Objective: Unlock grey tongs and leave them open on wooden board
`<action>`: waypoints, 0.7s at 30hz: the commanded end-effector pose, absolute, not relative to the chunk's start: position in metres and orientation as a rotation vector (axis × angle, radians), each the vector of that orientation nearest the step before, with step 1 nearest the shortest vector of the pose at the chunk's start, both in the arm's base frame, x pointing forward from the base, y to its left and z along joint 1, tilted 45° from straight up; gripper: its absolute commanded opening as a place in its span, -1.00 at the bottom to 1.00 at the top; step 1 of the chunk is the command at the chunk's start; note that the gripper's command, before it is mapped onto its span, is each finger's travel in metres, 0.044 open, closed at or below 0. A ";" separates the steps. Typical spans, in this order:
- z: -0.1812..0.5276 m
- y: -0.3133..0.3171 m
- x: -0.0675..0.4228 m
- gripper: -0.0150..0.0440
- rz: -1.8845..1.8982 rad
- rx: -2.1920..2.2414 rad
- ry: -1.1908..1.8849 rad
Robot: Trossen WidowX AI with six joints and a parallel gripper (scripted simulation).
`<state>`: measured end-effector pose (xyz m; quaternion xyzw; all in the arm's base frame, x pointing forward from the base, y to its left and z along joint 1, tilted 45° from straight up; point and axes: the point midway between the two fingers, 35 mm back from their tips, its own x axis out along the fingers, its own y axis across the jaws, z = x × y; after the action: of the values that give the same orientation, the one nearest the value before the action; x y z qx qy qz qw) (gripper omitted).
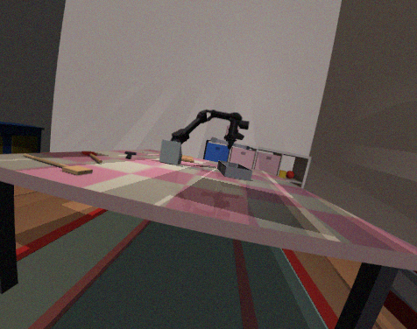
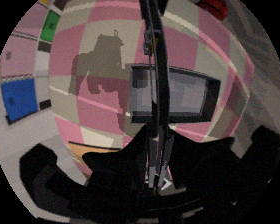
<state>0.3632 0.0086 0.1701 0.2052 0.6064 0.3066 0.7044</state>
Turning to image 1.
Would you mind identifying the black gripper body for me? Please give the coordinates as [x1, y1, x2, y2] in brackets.
[224, 127, 240, 140]

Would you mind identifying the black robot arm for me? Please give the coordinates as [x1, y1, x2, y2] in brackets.
[170, 110, 250, 144]

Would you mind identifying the light brown wooden board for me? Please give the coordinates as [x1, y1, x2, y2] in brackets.
[181, 155, 194, 163]

